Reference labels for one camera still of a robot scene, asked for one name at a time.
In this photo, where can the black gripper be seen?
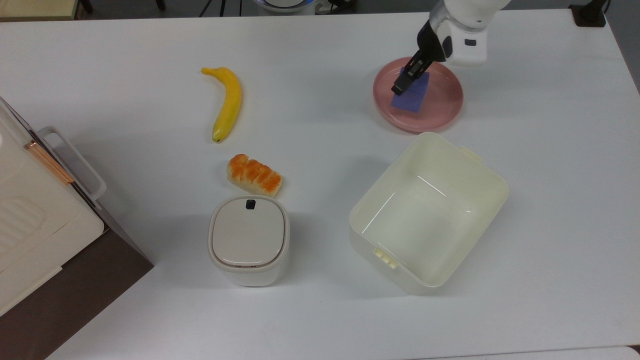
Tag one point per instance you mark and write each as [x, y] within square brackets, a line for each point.
[430, 42]

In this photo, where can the blue square sponge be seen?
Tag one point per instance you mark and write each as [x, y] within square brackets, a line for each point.
[412, 97]

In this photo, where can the pink plate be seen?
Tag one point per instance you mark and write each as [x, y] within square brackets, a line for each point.
[442, 105]

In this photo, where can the white open plastic bin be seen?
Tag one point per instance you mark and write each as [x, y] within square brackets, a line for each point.
[430, 215]

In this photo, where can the yellow toy banana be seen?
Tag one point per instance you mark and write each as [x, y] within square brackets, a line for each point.
[228, 102]

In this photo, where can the toy bread with orange glaze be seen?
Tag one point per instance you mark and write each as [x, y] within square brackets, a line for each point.
[255, 175]

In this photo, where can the black table clamp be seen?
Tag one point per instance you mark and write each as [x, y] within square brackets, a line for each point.
[590, 12]

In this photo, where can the black tripod legs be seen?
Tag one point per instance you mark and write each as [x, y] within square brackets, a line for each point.
[220, 6]

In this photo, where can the small beige lidded trash can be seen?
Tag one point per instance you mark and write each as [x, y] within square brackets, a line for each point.
[248, 237]

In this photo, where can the orange latch strip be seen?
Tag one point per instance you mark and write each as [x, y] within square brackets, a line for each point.
[50, 162]

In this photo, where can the light wooden desk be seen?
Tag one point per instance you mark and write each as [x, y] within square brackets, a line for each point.
[35, 7]

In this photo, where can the white oven appliance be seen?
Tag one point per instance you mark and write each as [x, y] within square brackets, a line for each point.
[80, 295]

